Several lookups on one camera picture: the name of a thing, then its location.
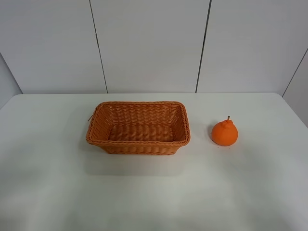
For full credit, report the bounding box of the orange fruit with stem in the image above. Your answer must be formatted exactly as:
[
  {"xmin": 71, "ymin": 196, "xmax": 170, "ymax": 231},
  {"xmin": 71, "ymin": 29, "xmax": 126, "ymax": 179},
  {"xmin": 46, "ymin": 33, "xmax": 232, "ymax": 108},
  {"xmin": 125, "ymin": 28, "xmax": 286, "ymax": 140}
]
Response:
[{"xmin": 211, "ymin": 116, "xmax": 238, "ymax": 146}]

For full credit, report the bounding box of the orange wicker basket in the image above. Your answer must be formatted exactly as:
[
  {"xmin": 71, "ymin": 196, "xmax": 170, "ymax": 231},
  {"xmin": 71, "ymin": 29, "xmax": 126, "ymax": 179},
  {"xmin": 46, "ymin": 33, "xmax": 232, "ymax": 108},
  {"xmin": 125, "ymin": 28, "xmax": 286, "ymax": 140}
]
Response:
[{"xmin": 86, "ymin": 101, "xmax": 191, "ymax": 155}]

